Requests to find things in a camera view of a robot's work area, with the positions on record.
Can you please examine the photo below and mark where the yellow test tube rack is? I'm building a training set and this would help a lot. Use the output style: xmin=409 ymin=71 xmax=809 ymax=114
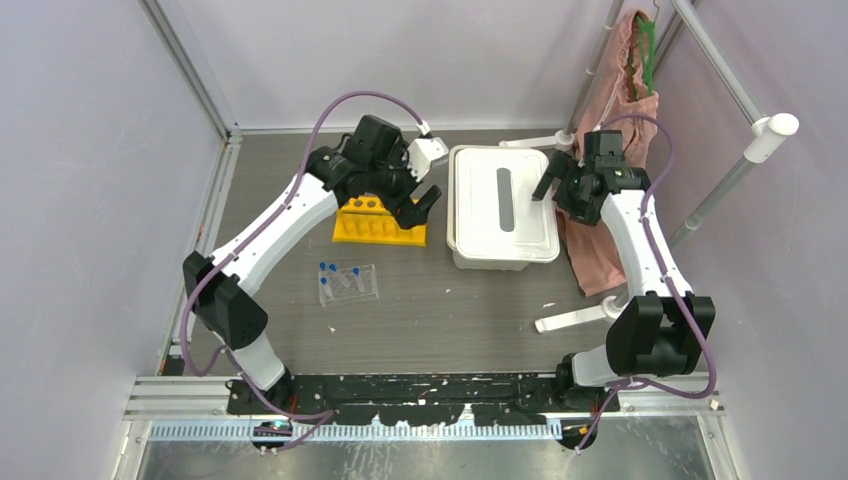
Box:
xmin=332 ymin=196 xmax=428 ymax=247

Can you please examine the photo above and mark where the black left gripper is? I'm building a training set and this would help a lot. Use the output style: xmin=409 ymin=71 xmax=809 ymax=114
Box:
xmin=368 ymin=141 xmax=442 ymax=229

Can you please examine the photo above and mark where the beige plastic bin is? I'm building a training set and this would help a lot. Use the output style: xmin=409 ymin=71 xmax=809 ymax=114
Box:
xmin=446 ymin=148 xmax=558 ymax=273

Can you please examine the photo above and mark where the pink cloth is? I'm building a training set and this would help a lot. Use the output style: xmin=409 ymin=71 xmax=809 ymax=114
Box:
xmin=557 ymin=9 xmax=660 ymax=296

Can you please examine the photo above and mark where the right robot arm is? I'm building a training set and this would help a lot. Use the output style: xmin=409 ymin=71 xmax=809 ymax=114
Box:
xmin=533 ymin=130 xmax=716 ymax=411

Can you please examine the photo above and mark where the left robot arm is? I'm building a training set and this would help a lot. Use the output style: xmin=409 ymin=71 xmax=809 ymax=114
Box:
xmin=183 ymin=115 xmax=448 ymax=413

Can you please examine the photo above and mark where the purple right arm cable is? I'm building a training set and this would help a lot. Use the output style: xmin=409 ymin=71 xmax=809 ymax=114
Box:
xmin=574 ymin=112 xmax=719 ymax=454

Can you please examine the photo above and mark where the white garment rack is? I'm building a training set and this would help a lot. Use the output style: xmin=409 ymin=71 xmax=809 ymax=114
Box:
xmin=496 ymin=0 xmax=801 ymax=335

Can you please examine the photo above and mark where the green clothes hanger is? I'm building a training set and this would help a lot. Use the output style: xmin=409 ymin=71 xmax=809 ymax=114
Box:
xmin=626 ymin=13 xmax=656 ymax=101

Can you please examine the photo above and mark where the clear acrylic tube tray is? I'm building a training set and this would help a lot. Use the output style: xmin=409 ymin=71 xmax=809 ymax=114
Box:
xmin=318 ymin=262 xmax=379 ymax=306

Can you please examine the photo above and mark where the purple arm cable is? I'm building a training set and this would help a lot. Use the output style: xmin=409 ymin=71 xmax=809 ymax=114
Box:
xmin=574 ymin=112 xmax=719 ymax=454
xmin=178 ymin=90 xmax=433 ymax=454

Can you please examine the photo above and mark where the aluminium frame rail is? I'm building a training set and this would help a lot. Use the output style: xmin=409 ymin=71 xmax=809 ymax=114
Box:
xmin=123 ymin=374 xmax=727 ymax=444

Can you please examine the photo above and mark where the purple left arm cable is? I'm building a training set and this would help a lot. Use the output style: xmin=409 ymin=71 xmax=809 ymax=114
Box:
xmin=178 ymin=90 xmax=433 ymax=454

